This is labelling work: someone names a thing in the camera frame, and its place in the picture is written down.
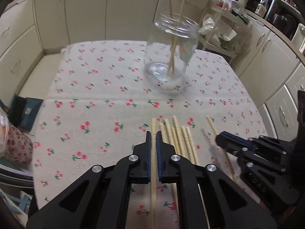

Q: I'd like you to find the wooden chopstick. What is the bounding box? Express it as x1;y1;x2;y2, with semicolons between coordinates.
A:
164;118;178;154
186;127;200;165
181;126;195;164
173;115;186;157
166;0;188;76
150;118;158;229
168;0;175;77
205;115;238;183
159;123;170;143

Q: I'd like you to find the cherry print tablecloth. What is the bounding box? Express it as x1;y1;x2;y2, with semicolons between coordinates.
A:
26;41;276;228

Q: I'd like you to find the clear glass jar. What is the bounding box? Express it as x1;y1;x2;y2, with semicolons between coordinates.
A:
143;12;198;92

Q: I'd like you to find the white rolling storage cart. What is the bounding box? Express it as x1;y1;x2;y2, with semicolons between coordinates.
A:
199;0;252;60

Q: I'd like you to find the teal dustpan with brush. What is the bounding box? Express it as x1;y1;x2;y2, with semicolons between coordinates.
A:
8;95;43;132

